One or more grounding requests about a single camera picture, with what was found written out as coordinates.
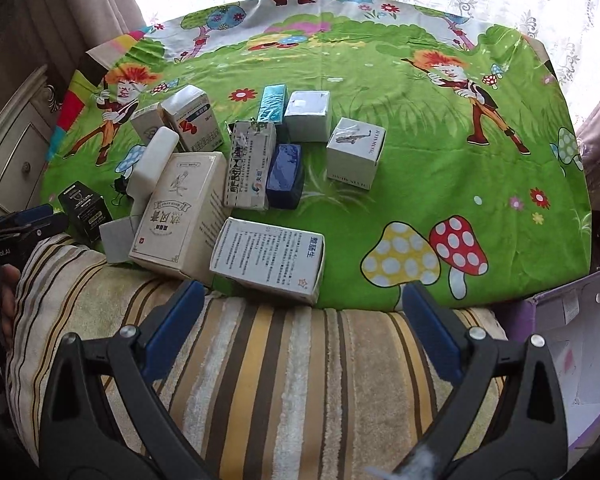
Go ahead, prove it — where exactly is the striped towel cushion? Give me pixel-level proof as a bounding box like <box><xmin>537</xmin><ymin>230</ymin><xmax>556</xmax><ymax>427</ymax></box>
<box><xmin>4</xmin><ymin>233</ymin><xmax>508</xmax><ymax>480</ymax></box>

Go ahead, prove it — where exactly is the beige tall narrow box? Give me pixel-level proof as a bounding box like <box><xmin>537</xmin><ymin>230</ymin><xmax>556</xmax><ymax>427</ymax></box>
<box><xmin>130</xmin><ymin>103</ymin><xmax>168</xmax><ymax>145</ymax></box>

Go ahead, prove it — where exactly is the cartoon green tablecloth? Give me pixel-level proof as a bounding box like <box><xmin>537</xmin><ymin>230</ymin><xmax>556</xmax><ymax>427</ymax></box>
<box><xmin>41</xmin><ymin>0</ymin><xmax>592</xmax><ymax>310</ymax></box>

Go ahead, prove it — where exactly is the purple cardboard box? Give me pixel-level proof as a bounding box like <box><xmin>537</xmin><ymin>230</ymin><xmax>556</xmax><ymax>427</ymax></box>
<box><xmin>494</xmin><ymin>270</ymin><xmax>600</xmax><ymax>463</ymax></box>

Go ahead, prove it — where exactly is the white saxophone print box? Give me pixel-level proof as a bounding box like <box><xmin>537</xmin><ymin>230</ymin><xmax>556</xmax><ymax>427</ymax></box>
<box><xmin>326</xmin><ymin>117</ymin><xmax>386</xmax><ymax>191</ymax></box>

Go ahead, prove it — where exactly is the small plain white box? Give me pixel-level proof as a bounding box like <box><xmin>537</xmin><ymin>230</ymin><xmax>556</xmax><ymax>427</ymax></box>
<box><xmin>99</xmin><ymin>216</ymin><xmax>140</xmax><ymax>264</ymax></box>

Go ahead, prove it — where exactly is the white rounded plastic case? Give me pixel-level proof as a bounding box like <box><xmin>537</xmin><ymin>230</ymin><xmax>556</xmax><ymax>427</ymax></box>
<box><xmin>126</xmin><ymin>126</ymin><xmax>180</xmax><ymax>217</ymax></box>

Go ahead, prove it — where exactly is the white blue-logo medicine box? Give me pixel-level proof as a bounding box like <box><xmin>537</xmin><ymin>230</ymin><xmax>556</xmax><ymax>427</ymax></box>
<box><xmin>223</xmin><ymin>120</ymin><xmax>277</xmax><ymax>211</ymax></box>

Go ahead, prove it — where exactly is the beige herbal medicine box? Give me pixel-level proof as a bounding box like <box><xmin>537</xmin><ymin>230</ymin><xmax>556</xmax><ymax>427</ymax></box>
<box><xmin>129</xmin><ymin>152</ymin><xmax>230</xmax><ymax>287</ymax></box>

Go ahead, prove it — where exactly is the small black box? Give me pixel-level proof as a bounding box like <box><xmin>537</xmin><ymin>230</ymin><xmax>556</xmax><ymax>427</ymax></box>
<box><xmin>59</xmin><ymin>181</ymin><xmax>112</xmax><ymax>244</ymax></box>

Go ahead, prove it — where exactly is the white red-logo box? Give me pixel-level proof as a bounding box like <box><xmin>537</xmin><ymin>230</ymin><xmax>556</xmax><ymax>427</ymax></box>
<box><xmin>160</xmin><ymin>84</ymin><xmax>223</xmax><ymax>152</ymax></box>

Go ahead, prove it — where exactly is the teal toothpaste box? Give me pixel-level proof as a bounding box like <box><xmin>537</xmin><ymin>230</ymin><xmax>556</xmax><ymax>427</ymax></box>
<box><xmin>257</xmin><ymin>84</ymin><xmax>287</xmax><ymax>126</ymax></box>

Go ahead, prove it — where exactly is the dark blue small box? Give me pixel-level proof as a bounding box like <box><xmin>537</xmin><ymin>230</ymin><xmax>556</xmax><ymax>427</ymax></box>
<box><xmin>265</xmin><ymin>144</ymin><xmax>304</xmax><ymax>210</ymax></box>

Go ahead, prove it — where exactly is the cream bedside cabinet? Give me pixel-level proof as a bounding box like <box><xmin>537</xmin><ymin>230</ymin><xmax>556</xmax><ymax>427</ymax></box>
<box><xmin>0</xmin><ymin>65</ymin><xmax>60</xmax><ymax>217</ymax></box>

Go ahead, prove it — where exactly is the small white cube box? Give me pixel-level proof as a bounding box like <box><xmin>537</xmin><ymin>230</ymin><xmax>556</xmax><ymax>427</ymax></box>
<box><xmin>284</xmin><ymin>90</ymin><xmax>332</xmax><ymax>143</ymax></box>

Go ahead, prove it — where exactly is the white text medicine box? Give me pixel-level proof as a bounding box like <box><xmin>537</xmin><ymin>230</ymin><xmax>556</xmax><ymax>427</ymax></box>
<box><xmin>210</xmin><ymin>217</ymin><xmax>326</xmax><ymax>306</ymax></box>

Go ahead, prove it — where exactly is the left hand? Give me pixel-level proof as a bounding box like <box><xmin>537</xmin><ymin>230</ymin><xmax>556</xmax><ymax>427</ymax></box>
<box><xmin>1</xmin><ymin>264</ymin><xmax>20</xmax><ymax>349</ymax></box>

